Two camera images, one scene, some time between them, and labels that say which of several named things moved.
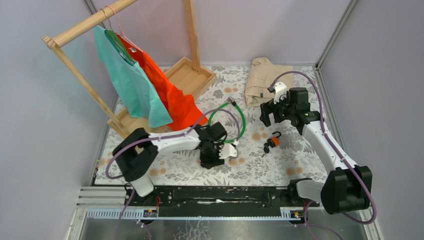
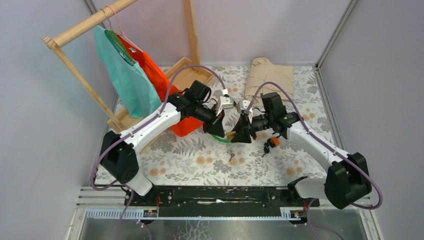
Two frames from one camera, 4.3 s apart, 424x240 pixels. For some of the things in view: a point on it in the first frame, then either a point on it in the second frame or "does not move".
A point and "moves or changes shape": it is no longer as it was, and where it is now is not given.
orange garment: x=183 y=109 does not move
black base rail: x=216 y=197 does not move
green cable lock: x=229 y=101 moves or changes shape
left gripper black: x=208 y=163 -> x=214 y=125
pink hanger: x=122 y=32 does not move
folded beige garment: x=261 y=72 does not move
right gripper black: x=269 y=107 -> x=243 y=131
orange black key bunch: x=273 y=142 does not move
